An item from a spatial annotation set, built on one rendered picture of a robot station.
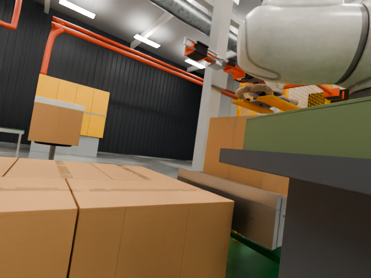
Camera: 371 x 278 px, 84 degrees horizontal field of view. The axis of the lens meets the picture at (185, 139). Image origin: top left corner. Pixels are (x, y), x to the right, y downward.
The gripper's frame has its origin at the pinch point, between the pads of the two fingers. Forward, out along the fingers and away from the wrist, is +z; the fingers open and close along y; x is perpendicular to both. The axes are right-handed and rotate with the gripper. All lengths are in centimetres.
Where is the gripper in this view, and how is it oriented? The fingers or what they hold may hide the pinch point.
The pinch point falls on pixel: (242, 74)
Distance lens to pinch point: 126.6
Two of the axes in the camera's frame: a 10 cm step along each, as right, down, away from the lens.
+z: -5.8, -0.4, 8.1
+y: -1.4, 9.9, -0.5
